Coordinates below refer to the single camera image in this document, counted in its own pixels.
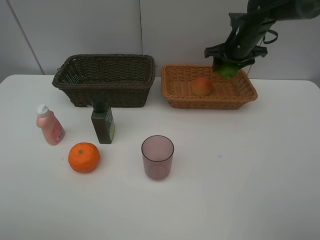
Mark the dark green pump bottle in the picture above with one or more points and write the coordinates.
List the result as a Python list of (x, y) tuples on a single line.
[(102, 119)]

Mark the red orange peach fruit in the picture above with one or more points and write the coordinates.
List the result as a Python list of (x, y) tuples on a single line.
[(202, 86)]

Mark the orange mandarin fruit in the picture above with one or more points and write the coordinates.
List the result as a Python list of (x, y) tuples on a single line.
[(84, 157)]

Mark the light orange wicker basket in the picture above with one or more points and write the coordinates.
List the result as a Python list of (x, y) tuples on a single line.
[(226, 94)]

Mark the translucent purple plastic cup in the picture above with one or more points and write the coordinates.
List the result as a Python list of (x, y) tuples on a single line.
[(157, 155)]

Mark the pink bottle white cap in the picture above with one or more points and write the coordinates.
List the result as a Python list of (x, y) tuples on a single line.
[(52, 129)]

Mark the green lime fruit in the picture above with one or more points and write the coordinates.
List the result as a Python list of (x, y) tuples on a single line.
[(227, 70)]

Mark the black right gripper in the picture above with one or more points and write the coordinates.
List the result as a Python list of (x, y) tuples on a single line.
[(241, 46)]

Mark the dark brown wicker basket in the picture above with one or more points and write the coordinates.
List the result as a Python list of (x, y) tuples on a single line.
[(125, 80)]

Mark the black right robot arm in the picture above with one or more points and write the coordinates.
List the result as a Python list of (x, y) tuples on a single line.
[(282, 10)]

